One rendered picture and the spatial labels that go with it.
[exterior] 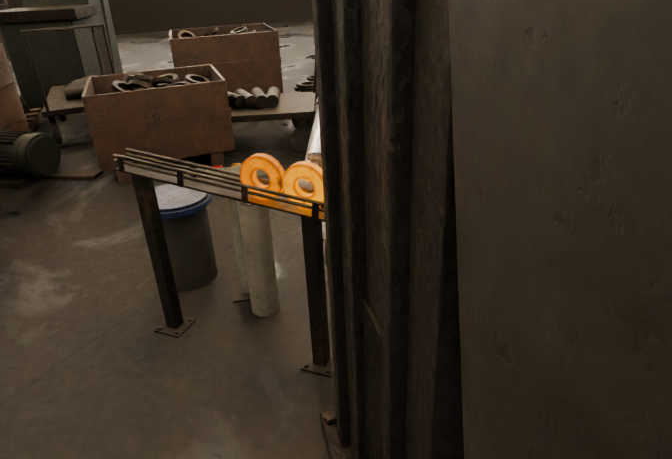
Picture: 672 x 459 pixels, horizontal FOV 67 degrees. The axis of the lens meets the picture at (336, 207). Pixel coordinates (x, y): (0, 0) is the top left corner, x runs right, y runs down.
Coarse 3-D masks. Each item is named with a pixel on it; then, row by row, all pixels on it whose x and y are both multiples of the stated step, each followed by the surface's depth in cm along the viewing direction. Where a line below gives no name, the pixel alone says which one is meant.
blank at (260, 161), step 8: (248, 160) 159; (256, 160) 158; (264, 160) 157; (272, 160) 157; (240, 168) 162; (248, 168) 160; (256, 168) 159; (264, 168) 158; (272, 168) 157; (280, 168) 158; (240, 176) 163; (248, 176) 162; (256, 176) 164; (272, 176) 158; (280, 176) 157; (248, 184) 163; (256, 184) 163; (272, 184) 159; (280, 184) 158; (264, 192) 162; (264, 200) 163
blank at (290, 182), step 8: (288, 168) 154; (296, 168) 153; (304, 168) 152; (312, 168) 151; (320, 168) 153; (288, 176) 155; (296, 176) 154; (304, 176) 153; (312, 176) 152; (320, 176) 151; (288, 184) 157; (296, 184) 157; (312, 184) 153; (320, 184) 152; (288, 192) 158; (296, 192) 157; (304, 192) 159; (320, 192) 153; (296, 200) 158; (320, 200) 155; (304, 208) 159
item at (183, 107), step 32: (96, 96) 326; (128, 96) 333; (160, 96) 340; (192, 96) 347; (224, 96) 354; (96, 128) 333; (128, 128) 340; (160, 128) 348; (192, 128) 355; (224, 128) 363; (128, 160) 349; (160, 160) 356
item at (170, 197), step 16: (160, 192) 228; (176, 192) 227; (192, 192) 226; (160, 208) 213; (176, 208) 213; (192, 208) 215; (176, 224) 217; (192, 224) 221; (208, 224) 232; (176, 240) 220; (192, 240) 223; (208, 240) 232; (176, 256) 224; (192, 256) 226; (208, 256) 233; (176, 272) 228; (192, 272) 229; (208, 272) 235; (192, 288) 232
